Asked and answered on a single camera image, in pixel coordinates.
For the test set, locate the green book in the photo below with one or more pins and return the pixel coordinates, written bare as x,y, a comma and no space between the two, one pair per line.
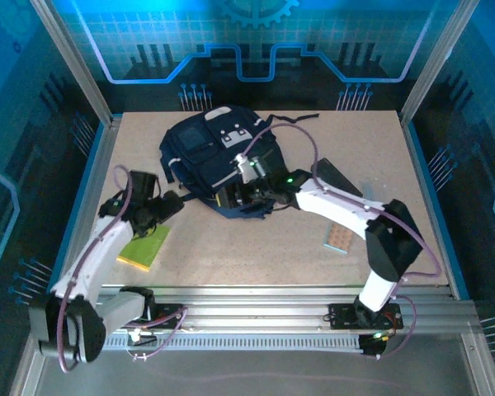
142,249

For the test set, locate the navy blue backpack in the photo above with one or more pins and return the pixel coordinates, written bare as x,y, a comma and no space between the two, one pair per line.
198,161

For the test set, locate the white plug connector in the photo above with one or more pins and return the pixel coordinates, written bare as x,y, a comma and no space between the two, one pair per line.
137,336

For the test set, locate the blue notepad with orange pattern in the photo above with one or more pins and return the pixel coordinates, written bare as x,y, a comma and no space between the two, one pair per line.
339,238

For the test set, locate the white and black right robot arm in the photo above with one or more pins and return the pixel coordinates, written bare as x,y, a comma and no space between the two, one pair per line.
338,206

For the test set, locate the black controller box with LED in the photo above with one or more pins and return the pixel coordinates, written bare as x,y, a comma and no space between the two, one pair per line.
373,344

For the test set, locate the aluminium frame post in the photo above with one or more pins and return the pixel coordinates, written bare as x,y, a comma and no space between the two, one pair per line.
437,62
72,62

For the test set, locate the aluminium frame rail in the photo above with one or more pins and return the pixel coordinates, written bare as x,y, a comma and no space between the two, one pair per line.
255,305

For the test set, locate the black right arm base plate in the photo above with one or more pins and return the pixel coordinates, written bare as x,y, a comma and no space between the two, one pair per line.
340,315

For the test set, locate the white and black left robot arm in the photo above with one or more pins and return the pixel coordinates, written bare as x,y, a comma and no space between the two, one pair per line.
95,251

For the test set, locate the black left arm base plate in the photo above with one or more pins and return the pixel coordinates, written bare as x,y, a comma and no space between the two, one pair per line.
171,318

